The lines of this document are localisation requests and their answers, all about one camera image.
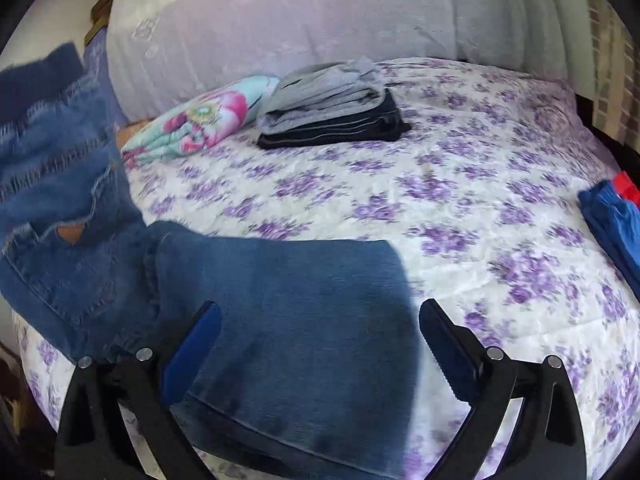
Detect folded grey pants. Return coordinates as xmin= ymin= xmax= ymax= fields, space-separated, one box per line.
xmin=256 ymin=59 xmax=388 ymax=135

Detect red cloth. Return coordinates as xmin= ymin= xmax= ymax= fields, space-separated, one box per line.
xmin=611 ymin=171 xmax=640 ymax=206

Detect folded bright blue cloth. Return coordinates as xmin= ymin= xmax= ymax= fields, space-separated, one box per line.
xmin=577 ymin=180 xmax=640 ymax=288

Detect blue patterned cloth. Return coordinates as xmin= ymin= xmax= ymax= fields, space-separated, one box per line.
xmin=82 ymin=27 xmax=128 ymax=128

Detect folded black pants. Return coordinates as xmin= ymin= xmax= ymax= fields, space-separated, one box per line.
xmin=257 ymin=89 xmax=412 ymax=150

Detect tan cloth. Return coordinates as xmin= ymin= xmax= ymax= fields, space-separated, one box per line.
xmin=116 ymin=119 xmax=161 ymax=147

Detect purple floral bedspread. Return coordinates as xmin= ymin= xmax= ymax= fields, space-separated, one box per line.
xmin=12 ymin=57 xmax=640 ymax=480

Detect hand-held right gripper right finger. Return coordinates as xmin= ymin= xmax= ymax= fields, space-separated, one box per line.
xmin=419 ymin=299 xmax=588 ymax=480

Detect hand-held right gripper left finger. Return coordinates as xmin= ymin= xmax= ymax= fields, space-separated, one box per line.
xmin=54 ymin=301 xmax=223 ymax=480

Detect blue denim jeans pants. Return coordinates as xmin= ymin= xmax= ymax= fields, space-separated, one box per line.
xmin=0 ymin=42 xmax=426 ymax=480

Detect wooden headboard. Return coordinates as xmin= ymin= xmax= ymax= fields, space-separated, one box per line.
xmin=84 ymin=0 xmax=121 ymax=46

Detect colourful floral pillow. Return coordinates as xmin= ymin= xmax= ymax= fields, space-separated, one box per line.
xmin=121 ymin=75 xmax=281 ymax=166

